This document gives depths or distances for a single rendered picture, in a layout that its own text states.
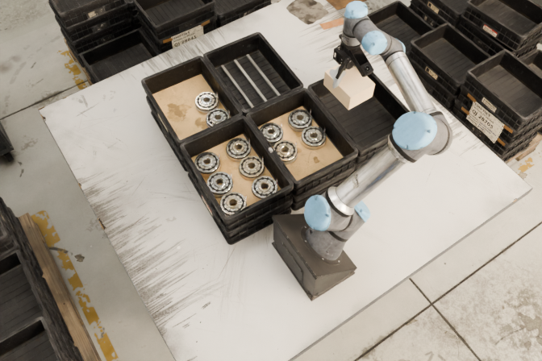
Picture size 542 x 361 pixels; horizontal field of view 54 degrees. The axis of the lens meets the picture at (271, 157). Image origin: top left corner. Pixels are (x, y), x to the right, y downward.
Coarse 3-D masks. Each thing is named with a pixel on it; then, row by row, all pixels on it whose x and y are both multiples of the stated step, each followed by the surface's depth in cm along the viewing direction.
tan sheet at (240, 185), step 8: (240, 136) 227; (224, 144) 224; (216, 152) 222; (224, 152) 222; (224, 160) 220; (224, 168) 218; (232, 168) 218; (208, 176) 215; (232, 176) 215; (240, 176) 215; (272, 176) 215; (240, 184) 213; (248, 184) 213; (240, 192) 211; (248, 192) 211; (248, 200) 209; (256, 200) 209
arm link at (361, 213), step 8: (360, 208) 184; (368, 208) 191; (352, 216) 183; (360, 216) 185; (368, 216) 186; (352, 224) 185; (360, 224) 187; (336, 232) 189; (344, 232) 188; (352, 232) 189
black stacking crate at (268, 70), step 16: (224, 48) 243; (240, 48) 249; (256, 48) 254; (224, 64) 250; (240, 64) 250; (256, 64) 250; (272, 64) 249; (224, 80) 245; (240, 80) 245; (256, 80) 245; (272, 80) 245; (288, 80) 239; (240, 96) 239; (256, 96) 239; (272, 96) 239
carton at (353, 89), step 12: (348, 72) 208; (324, 84) 213; (348, 84) 204; (360, 84) 204; (372, 84) 204; (336, 96) 210; (348, 96) 201; (360, 96) 204; (372, 96) 210; (348, 108) 206
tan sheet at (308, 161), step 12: (300, 108) 235; (276, 120) 231; (312, 120) 231; (288, 132) 228; (300, 132) 228; (300, 144) 224; (324, 144) 224; (300, 156) 221; (312, 156) 221; (324, 156) 221; (336, 156) 221; (288, 168) 217; (300, 168) 217; (312, 168) 217
